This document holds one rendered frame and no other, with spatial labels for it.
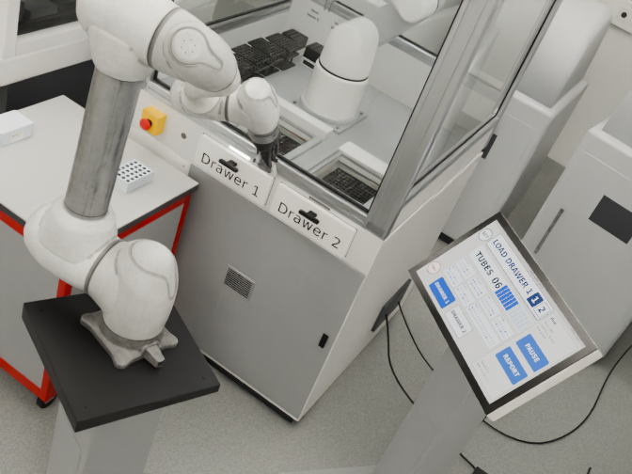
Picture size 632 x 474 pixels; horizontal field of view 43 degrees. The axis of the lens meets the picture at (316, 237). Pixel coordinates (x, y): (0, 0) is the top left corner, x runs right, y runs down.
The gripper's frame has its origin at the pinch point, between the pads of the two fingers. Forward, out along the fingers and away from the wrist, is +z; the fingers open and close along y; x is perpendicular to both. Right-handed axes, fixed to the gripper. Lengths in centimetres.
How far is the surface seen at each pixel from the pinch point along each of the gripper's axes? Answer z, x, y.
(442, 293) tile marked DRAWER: -2, -62, -16
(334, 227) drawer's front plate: 12.6, -23.1, -4.1
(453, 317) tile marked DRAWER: -5, -68, -22
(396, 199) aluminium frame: -1.1, -38.8, 5.9
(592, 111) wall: 221, -88, 228
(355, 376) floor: 114, -38, -19
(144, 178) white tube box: 11.0, 38.9, -15.1
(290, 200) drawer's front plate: 12.7, -6.5, -1.7
